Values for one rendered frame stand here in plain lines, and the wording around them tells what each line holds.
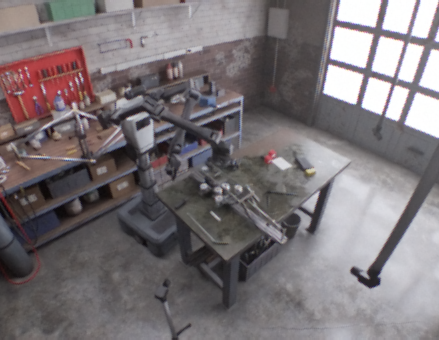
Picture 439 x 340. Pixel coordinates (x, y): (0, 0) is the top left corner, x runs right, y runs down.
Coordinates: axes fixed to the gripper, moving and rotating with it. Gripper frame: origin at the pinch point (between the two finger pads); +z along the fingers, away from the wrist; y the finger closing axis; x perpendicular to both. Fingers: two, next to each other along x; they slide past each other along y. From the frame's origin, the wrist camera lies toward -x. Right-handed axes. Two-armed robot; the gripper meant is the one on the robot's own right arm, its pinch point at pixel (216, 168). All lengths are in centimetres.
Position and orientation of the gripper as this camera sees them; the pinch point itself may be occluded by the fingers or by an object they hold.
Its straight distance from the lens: 183.0
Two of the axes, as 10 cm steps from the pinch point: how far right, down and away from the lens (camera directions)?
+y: 7.6, -3.9, 5.1
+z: -0.2, 7.8, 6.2
